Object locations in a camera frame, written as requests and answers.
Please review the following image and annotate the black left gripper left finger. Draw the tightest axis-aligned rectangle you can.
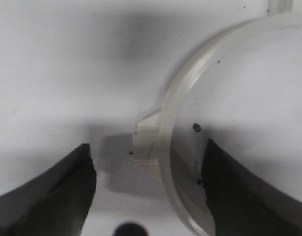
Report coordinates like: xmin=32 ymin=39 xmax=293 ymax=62
xmin=0 ymin=143 xmax=97 ymax=236

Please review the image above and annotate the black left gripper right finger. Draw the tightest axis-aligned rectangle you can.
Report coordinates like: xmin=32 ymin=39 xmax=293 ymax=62
xmin=201 ymin=139 xmax=302 ymax=236

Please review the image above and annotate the white half clamp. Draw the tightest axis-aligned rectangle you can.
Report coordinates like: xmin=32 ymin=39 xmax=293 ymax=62
xmin=131 ymin=9 xmax=302 ymax=236

